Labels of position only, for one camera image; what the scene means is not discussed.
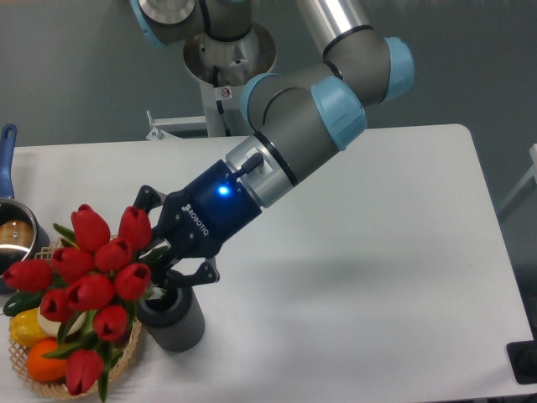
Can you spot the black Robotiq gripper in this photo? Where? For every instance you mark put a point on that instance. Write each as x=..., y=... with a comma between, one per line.
x=196, y=221

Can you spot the red tulip bouquet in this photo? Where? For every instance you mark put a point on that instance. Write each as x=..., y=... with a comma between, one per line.
x=89, y=231

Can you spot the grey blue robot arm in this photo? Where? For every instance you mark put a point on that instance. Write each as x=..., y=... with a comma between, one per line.
x=294, y=124

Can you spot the dark grey ribbed vase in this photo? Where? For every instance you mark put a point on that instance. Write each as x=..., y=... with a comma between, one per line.
x=175, y=322

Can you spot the round beige bun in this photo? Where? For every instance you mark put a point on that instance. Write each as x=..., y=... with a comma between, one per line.
x=51, y=328

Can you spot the dark green cucumber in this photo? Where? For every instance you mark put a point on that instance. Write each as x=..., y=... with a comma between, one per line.
x=22, y=301

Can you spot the yellow bell pepper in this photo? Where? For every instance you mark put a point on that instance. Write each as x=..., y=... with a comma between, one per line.
x=25, y=329

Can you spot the orange fruit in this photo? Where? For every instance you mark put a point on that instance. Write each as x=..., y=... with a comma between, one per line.
x=42, y=369

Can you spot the woven wicker basket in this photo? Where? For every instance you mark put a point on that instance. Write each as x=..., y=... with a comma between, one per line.
x=126, y=361

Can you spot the white furniture leg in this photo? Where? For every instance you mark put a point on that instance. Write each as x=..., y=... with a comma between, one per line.
x=522, y=189

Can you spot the black device at table edge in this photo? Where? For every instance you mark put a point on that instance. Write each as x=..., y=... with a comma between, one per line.
x=522, y=358

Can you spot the white metal base frame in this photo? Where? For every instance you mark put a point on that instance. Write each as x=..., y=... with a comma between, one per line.
x=183, y=128

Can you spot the blue handled steel saucepan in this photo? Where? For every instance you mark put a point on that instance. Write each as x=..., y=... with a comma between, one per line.
x=22, y=237

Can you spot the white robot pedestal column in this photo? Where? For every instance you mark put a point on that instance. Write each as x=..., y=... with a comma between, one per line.
x=222, y=70

